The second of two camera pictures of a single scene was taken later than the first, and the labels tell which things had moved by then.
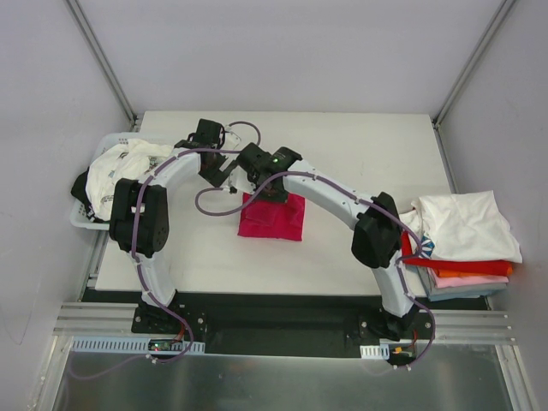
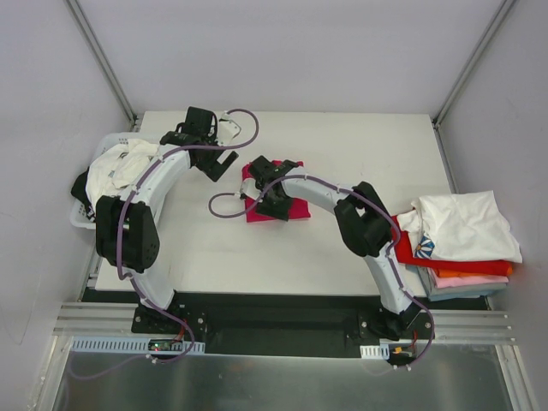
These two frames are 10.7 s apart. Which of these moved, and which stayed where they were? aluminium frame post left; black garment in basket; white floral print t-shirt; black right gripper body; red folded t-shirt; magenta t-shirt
Moved: black right gripper body; magenta t-shirt
Stayed: black garment in basket; aluminium frame post left; red folded t-shirt; white floral print t-shirt
